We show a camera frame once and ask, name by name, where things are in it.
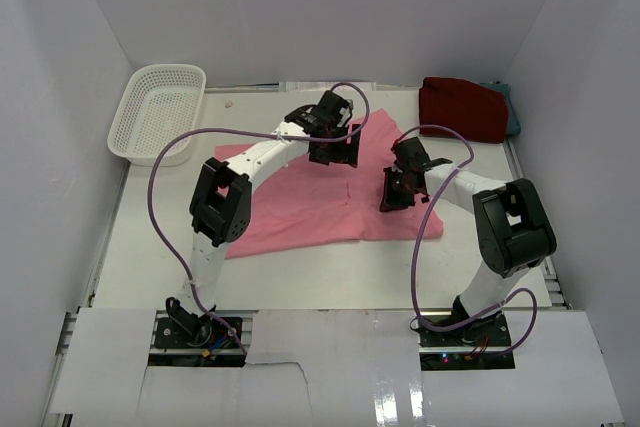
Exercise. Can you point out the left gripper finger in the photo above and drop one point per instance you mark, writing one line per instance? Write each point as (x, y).
(320, 156)
(352, 144)

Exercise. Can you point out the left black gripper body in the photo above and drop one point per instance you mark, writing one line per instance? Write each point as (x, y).
(336, 132)

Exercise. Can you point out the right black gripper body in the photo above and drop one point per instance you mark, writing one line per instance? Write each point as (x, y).
(405, 173)

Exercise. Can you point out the pink t shirt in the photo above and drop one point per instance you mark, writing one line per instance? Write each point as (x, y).
(306, 204)

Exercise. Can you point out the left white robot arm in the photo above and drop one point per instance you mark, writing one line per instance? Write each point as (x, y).
(222, 201)

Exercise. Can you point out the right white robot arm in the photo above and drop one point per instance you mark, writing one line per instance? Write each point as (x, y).
(514, 234)

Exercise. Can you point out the papers at back edge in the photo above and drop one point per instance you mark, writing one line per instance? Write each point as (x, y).
(302, 86)

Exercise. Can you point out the folded dark red t shirt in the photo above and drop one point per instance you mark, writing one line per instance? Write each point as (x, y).
(477, 113)

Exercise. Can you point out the folded teal t shirt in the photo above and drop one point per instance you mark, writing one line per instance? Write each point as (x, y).
(513, 126)

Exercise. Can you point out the white plastic mesh basket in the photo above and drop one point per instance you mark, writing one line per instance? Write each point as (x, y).
(160, 102)

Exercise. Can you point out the white paper sheet front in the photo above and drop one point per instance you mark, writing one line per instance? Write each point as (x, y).
(331, 368)

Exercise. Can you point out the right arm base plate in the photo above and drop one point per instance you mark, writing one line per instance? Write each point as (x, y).
(478, 347)

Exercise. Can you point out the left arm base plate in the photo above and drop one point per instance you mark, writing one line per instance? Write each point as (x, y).
(215, 347)

